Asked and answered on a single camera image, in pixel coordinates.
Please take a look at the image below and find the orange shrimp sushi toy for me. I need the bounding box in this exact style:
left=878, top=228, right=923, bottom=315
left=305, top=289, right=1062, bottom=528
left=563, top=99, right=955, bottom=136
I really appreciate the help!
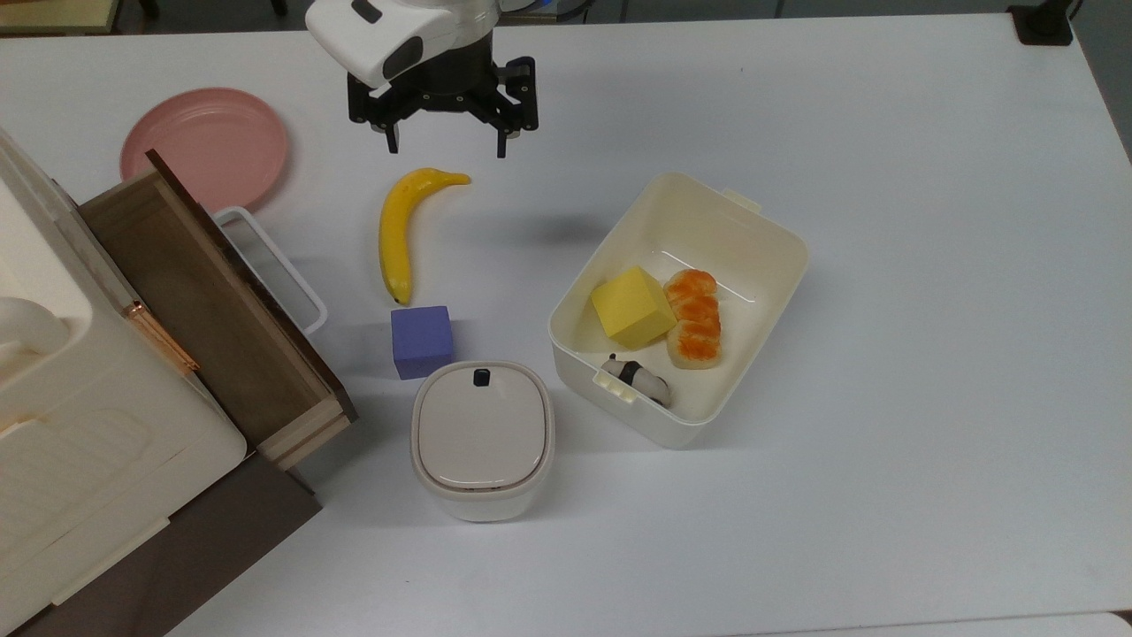
left=663, top=269, right=723, bottom=370

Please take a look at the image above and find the yellow foam block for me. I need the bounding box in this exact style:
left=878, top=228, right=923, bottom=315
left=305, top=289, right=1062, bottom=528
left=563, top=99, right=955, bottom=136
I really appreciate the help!
left=590, top=265, right=678, bottom=349

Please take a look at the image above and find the pink plate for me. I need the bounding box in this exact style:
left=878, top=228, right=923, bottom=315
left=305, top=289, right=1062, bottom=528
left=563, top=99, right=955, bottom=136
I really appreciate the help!
left=120, top=87, right=290, bottom=214

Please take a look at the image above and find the yellow banana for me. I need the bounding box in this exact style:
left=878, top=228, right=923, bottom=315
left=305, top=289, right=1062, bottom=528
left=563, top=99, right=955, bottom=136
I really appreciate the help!
left=379, top=167, right=472, bottom=306

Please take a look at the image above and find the tan wooden furniture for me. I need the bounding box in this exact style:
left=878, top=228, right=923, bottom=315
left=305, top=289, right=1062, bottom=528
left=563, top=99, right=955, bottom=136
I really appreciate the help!
left=0, top=0, right=122, bottom=36

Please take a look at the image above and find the copper handle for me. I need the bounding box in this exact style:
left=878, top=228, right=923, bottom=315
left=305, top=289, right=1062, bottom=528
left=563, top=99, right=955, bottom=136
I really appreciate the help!
left=122, top=301, right=201, bottom=376

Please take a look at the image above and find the white drawer handle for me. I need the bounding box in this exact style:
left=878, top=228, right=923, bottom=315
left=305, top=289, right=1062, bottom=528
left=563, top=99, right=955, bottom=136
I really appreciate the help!
left=212, top=206, right=329, bottom=337

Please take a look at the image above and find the cream lidded container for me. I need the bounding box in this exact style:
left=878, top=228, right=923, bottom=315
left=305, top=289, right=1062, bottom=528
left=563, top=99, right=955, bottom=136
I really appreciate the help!
left=409, top=359, right=557, bottom=523

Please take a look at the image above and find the brown wooden drawer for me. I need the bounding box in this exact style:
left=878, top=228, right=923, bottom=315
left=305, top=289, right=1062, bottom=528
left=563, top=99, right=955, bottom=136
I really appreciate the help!
left=78, top=149, right=359, bottom=472

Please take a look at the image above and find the cream plastic box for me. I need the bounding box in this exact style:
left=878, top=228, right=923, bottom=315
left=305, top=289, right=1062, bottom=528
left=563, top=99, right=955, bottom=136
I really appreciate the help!
left=547, top=172, right=809, bottom=450

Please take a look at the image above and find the cream plastic storage cabinet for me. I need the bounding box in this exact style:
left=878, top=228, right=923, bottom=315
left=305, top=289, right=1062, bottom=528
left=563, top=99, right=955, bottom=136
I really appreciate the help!
left=0, top=128, right=249, bottom=634

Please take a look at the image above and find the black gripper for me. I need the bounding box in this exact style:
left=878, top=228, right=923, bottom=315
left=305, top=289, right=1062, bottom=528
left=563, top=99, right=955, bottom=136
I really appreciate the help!
left=346, top=34, right=539, bottom=160

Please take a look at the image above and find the black camera stand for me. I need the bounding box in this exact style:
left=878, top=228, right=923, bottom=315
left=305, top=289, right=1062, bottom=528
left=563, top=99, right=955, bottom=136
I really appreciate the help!
left=1008, top=0, right=1085, bottom=47

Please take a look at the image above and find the black and white panda toy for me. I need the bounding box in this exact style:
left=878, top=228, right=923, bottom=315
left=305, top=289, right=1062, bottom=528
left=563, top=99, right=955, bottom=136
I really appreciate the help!
left=600, top=353, right=673, bottom=408

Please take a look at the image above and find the purple cube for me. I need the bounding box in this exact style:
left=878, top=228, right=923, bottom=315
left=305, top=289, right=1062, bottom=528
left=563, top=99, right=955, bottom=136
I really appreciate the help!
left=390, top=305, right=455, bottom=381

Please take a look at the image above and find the dark brown cabinet base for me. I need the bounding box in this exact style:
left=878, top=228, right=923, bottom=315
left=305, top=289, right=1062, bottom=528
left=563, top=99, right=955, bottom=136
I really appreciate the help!
left=9, top=451, right=324, bottom=637

